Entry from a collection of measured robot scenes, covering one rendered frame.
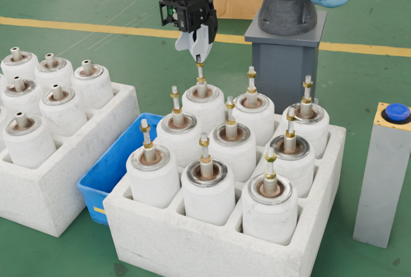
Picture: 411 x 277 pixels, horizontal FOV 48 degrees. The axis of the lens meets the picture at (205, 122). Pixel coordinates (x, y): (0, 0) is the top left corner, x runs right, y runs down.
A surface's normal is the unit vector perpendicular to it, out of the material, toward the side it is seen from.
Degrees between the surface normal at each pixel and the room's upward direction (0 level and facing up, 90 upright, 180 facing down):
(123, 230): 90
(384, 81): 0
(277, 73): 90
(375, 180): 90
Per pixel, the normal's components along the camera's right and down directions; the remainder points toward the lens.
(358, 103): -0.07, -0.80
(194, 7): 0.79, 0.32
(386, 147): -0.41, 0.56
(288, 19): -0.14, 0.32
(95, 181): 0.91, 0.17
